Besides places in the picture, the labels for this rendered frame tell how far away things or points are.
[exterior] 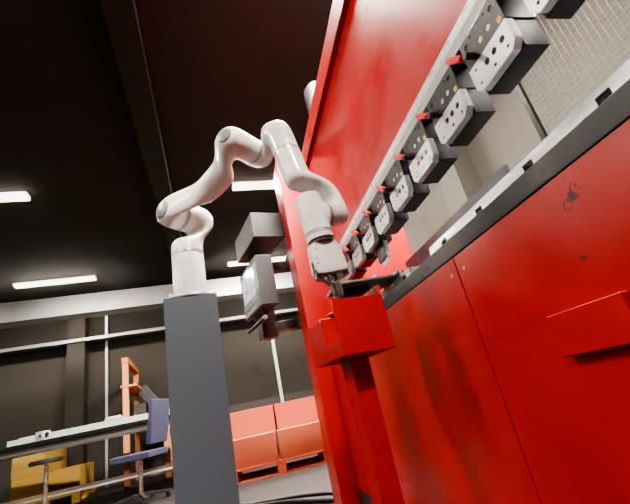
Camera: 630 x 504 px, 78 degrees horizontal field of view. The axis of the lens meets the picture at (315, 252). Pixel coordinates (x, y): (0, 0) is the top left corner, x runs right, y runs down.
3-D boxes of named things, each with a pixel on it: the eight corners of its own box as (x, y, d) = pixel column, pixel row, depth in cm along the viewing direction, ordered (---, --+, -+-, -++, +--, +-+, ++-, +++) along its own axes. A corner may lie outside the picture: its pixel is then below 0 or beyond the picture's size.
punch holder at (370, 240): (365, 254, 186) (357, 224, 192) (382, 252, 188) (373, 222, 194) (375, 241, 172) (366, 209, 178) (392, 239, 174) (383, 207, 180)
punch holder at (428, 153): (415, 185, 132) (401, 146, 138) (437, 183, 133) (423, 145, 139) (434, 158, 118) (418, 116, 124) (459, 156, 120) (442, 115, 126)
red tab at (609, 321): (562, 357, 65) (545, 317, 68) (571, 355, 66) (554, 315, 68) (645, 340, 52) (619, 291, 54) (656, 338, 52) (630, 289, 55)
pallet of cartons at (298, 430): (229, 478, 441) (223, 415, 465) (323, 454, 470) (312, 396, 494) (229, 488, 370) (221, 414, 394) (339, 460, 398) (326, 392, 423)
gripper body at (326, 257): (331, 243, 121) (342, 275, 117) (301, 247, 117) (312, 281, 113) (340, 232, 115) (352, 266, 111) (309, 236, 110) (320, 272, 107)
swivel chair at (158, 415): (175, 491, 429) (170, 398, 465) (170, 500, 380) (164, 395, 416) (118, 506, 413) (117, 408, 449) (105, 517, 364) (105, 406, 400)
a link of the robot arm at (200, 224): (164, 259, 148) (161, 206, 157) (203, 267, 163) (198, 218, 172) (184, 248, 143) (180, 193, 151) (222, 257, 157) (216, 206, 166)
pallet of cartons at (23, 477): (103, 489, 646) (103, 439, 674) (78, 502, 531) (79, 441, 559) (38, 504, 620) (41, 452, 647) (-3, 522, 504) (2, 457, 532)
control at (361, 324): (316, 368, 114) (304, 309, 121) (362, 360, 121) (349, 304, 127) (343, 355, 98) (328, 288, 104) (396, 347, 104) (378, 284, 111)
